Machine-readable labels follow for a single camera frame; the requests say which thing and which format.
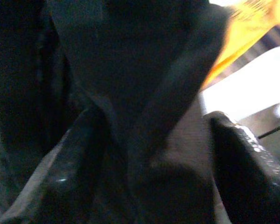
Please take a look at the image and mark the white shirt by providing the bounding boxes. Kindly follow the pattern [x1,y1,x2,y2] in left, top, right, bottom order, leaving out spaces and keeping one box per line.
[199,44,280,122]

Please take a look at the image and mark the yellow shirt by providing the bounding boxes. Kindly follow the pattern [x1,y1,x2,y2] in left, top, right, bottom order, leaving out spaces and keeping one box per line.
[204,0,280,86]

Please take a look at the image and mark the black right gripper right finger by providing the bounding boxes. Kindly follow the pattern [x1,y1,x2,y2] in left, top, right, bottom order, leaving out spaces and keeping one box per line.
[210,111,280,224]

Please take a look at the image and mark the black garment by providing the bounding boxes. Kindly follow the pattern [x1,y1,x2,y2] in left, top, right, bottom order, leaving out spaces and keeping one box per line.
[0,0,231,224]

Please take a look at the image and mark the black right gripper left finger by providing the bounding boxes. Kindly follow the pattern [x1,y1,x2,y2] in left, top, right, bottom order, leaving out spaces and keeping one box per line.
[0,109,112,224]

